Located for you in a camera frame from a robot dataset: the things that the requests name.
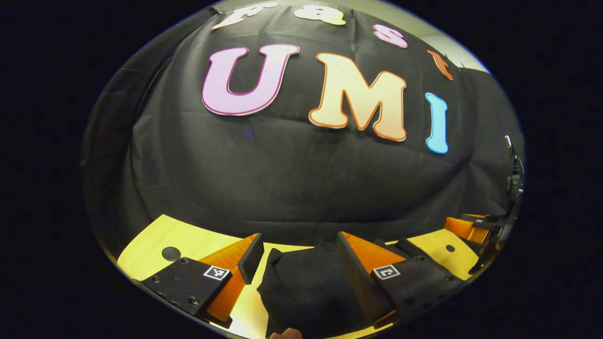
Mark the black backdrop clip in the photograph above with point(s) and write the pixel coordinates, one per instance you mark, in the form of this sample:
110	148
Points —
215	9

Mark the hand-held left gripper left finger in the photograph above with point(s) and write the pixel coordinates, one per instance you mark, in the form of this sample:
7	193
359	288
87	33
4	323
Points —
252	259

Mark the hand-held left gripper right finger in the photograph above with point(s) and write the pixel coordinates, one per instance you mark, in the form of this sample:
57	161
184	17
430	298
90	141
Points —
358	282

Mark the black shirt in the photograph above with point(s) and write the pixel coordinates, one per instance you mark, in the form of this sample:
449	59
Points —
306	292

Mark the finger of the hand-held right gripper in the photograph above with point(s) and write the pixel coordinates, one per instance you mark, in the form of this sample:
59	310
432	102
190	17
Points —
464	229

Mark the black backdrop cloth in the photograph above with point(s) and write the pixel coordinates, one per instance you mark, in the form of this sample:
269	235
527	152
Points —
282	188

